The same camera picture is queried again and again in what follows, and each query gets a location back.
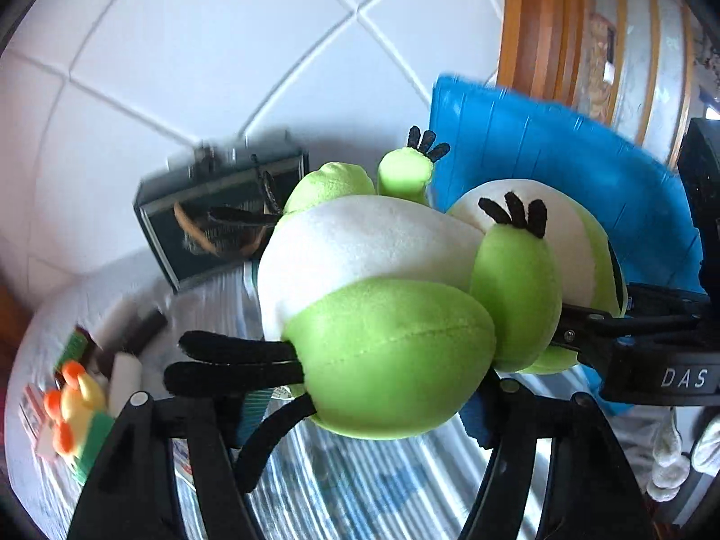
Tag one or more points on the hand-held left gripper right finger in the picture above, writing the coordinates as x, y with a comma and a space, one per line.
506, 450

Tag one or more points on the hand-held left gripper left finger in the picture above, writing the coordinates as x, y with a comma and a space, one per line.
140, 461

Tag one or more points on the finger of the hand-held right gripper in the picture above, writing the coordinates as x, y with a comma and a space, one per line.
590, 329
664, 298

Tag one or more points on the white paper roll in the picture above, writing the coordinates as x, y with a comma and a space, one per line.
125, 382

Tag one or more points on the yellow duck plush green hood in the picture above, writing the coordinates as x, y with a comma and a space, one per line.
84, 402

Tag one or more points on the light green frog plush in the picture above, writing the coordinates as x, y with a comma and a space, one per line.
394, 349

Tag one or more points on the blue plastic crate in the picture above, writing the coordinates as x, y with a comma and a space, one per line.
562, 146

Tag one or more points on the desktop with white cover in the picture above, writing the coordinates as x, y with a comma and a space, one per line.
365, 489

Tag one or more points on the person's right hand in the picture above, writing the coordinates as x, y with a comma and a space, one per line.
669, 461

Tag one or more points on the green striped box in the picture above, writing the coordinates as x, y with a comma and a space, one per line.
74, 347

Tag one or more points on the frosted glass sliding door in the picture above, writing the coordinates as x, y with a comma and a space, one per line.
658, 39

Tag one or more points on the wooden door frame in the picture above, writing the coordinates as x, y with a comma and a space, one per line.
540, 22

